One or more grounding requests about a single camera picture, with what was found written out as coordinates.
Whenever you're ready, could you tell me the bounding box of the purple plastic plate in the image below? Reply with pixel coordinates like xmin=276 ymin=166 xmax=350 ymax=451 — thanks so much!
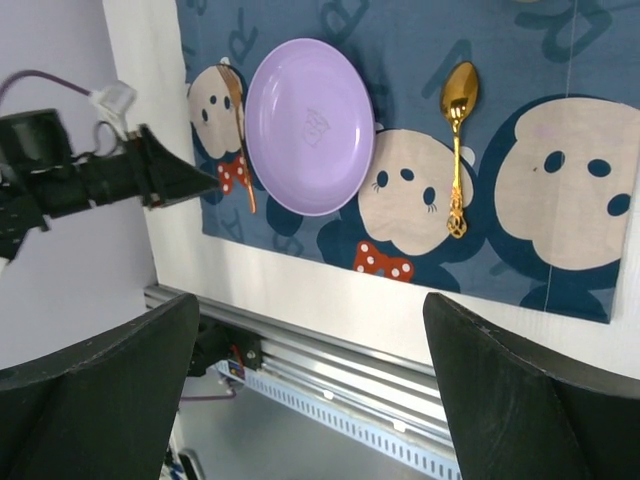
xmin=245 ymin=38 xmax=376 ymax=216

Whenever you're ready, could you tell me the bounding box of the perforated cable duct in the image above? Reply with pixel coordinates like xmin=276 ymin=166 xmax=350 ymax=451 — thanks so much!
xmin=215 ymin=360 xmax=462 ymax=479

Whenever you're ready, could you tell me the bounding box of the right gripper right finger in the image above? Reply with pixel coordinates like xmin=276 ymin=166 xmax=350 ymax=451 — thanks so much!
xmin=423 ymin=293 xmax=639 ymax=479

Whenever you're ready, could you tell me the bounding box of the copper fork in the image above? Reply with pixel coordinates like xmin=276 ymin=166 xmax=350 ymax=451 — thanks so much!
xmin=216 ymin=63 xmax=257 ymax=214

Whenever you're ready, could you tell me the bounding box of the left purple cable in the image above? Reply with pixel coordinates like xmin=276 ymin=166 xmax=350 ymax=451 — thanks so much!
xmin=0 ymin=69 xmax=96 ymax=109

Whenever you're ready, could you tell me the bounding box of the blue cartoon mouse placemat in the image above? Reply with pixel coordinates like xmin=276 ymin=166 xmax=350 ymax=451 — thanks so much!
xmin=177 ymin=1 xmax=639 ymax=323

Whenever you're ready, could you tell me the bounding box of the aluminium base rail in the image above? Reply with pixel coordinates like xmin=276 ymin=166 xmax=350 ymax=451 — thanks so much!
xmin=143 ymin=282 xmax=451 ymax=441

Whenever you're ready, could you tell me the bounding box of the gold ornate spoon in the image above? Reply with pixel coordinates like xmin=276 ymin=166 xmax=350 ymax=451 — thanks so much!
xmin=440 ymin=61 xmax=479 ymax=239

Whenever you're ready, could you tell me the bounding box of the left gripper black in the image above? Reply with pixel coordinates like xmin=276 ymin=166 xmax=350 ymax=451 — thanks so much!
xmin=1 ymin=109 xmax=220 ymax=260

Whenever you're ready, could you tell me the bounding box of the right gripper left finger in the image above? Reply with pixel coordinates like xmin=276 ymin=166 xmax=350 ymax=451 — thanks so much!
xmin=1 ymin=294 xmax=200 ymax=479

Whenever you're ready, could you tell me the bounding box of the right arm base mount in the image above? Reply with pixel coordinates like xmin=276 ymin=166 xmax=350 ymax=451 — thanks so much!
xmin=187 ymin=318 xmax=262 ymax=378

